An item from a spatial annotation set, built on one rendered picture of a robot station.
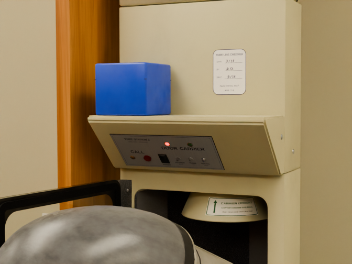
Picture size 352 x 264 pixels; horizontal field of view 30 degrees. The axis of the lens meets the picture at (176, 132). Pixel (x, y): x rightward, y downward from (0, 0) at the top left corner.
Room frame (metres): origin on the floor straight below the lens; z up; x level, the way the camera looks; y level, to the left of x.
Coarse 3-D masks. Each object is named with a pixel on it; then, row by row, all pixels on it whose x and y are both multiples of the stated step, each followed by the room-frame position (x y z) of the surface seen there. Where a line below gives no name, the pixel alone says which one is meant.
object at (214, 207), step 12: (192, 192) 1.24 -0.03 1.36; (192, 204) 1.22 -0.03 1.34; (204, 204) 1.20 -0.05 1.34; (216, 204) 1.19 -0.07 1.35; (228, 204) 1.18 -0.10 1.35; (240, 204) 1.18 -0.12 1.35; (252, 204) 1.19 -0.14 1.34; (264, 204) 1.22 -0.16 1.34; (192, 216) 1.20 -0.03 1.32; (204, 216) 1.19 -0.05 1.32; (216, 216) 1.18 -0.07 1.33; (228, 216) 1.17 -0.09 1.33; (240, 216) 1.18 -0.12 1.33; (252, 216) 1.18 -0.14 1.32; (264, 216) 1.20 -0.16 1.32
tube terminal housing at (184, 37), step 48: (240, 0) 1.14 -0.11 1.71; (288, 0) 1.12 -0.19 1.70; (144, 48) 1.22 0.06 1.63; (192, 48) 1.18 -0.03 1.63; (240, 48) 1.14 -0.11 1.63; (288, 48) 1.13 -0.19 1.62; (192, 96) 1.18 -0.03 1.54; (240, 96) 1.14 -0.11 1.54; (288, 96) 1.13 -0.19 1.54; (288, 144) 1.13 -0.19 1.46; (240, 192) 1.14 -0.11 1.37; (288, 192) 1.13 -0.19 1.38; (288, 240) 1.13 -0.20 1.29
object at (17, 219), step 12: (108, 180) 1.19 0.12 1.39; (36, 192) 1.04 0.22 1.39; (60, 204) 1.09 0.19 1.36; (72, 204) 1.11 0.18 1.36; (84, 204) 1.14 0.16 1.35; (96, 204) 1.16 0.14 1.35; (108, 204) 1.19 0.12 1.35; (12, 216) 1.00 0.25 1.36; (24, 216) 1.02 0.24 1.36; (36, 216) 1.04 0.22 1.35; (12, 228) 1.00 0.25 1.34
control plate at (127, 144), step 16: (128, 144) 1.15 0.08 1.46; (144, 144) 1.13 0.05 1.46; (160, 144) 1.12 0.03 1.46; (176, 144) 1.11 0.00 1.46; (208, 144) 1.08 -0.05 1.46; (128, 160) 1.18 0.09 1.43; (144, 160) 1.17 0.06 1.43; (160, 160) 1.15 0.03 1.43; (176, 160) 1.14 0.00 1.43; (208, 160) 1.11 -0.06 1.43
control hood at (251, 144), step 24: (96, 120) 1.13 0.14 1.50; (120, 120) 1.11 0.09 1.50; (144, 120) 1.09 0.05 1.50; (168, 120) 1.07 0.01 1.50; (192, 120) 1.05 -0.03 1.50; (216, 120) 1.04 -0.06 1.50; (240, 120) 1.02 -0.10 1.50; (264, 120) 1.01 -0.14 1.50; (216, 144) 1.08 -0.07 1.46; (240, 144) 1.06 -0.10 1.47; (264, 144) 1.04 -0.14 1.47; (144, 168) 1.19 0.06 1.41; (168, 168) 1.17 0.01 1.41; (240, 168) 1.10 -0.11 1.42; (264, 168) 1.08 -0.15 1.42
